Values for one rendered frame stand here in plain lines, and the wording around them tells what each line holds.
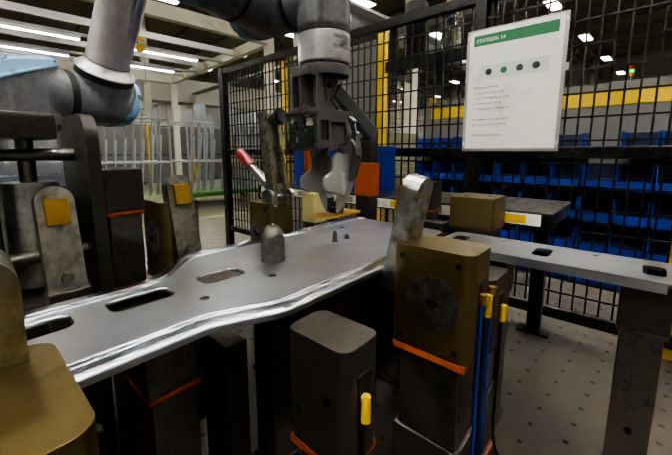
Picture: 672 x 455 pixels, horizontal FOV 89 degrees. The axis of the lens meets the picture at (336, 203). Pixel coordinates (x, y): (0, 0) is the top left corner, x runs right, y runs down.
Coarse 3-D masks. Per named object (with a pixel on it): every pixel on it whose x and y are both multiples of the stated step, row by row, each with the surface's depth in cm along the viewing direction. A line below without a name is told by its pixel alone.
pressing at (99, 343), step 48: (288, 240) 56; (384, 240) 56; (144, 288) 36; (192, 288) 36; (240, 288) 36; (288, 288) 36; (336, 288) 38; (48, 336) 27; (96, 336) 27; (144, 336) 27; (192, 336) 28
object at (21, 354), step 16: (0, 256) 15; (0, 272) 15; (0, 288) 15; (16, 288) 15; (0, 304) 15; (16, 304) 15; (0, 320) 15; (16, 320) 16; (0, 336) 15; (16, 336) 16; (0, 352) 16; (16, 352) 16; (0, 368) 16
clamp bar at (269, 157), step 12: (264, 120) 61; (276, 120) 60; (264, 132) 62; (276, 132) 64; (264, 144) 62; (276, 144) 64; (264, 156) 62; (276, 156) 64; (264, 168) 63; (276, 168) 64; (276, 180) 63; (276, 192) 62; (288, 192) 64; (276, 204) 62; (288, 204) 64
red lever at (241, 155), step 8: (240, 152) 69; (240, 160) 69; (248, 160) 68; (248, 168) 68; (256, 168) 67; (256, 176) 66; (264, 176) 66; (264, 184) 65; (280, 192) 64; (280, 200) 64
